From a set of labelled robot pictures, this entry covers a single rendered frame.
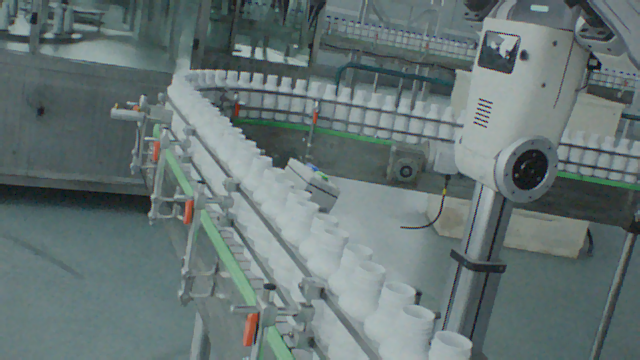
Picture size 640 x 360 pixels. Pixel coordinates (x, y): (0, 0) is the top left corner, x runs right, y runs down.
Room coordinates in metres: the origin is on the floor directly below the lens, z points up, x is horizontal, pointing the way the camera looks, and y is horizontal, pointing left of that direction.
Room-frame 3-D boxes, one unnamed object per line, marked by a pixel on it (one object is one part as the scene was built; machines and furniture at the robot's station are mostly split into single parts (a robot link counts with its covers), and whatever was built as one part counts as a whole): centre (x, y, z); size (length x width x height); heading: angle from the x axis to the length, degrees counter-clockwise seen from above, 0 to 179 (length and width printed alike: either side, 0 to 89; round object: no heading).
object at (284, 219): (1.08, 0.01, 1.08); 0.06 x 0.06 x 0.17
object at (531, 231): (5.41, -1.55, 0.59); 1.10 x 0.62 x 1.18; 94
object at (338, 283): (0.86, -0.08, 1.08); 0.06 x 0.06 x 0.17
